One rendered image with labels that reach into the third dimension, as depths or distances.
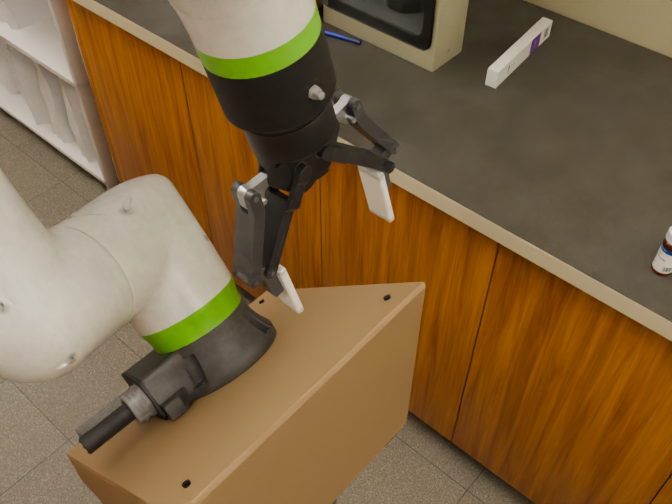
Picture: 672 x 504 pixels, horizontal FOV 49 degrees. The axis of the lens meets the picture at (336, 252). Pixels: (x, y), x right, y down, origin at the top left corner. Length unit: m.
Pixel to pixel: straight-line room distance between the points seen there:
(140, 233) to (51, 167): 2.23
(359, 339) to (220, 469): 0.19
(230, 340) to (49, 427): 1.45
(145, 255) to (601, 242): 0.81
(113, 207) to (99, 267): 0.08
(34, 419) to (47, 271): 1.57
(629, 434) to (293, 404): 0.96
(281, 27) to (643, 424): 1.18
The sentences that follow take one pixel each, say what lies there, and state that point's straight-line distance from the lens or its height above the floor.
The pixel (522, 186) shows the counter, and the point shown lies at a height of 0.94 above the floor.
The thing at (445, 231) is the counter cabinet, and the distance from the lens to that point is 1.46.
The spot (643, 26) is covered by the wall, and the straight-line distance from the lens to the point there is 1.88.
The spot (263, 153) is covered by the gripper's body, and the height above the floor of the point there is 1.48.
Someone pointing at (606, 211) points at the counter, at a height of 0.94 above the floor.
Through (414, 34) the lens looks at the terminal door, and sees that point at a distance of 1.63.
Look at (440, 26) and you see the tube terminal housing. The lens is 1.61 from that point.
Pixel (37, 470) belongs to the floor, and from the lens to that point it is 2.21.
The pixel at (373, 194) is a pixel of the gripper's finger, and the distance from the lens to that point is 0.74.
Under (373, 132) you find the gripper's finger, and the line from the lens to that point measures 0.68.
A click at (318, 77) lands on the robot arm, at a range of 0.54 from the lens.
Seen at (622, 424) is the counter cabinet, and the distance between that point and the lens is 1.55.
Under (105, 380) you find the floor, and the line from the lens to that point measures 2.30.
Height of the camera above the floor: 1.86
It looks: 48 degrees down
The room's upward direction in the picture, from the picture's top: straight up
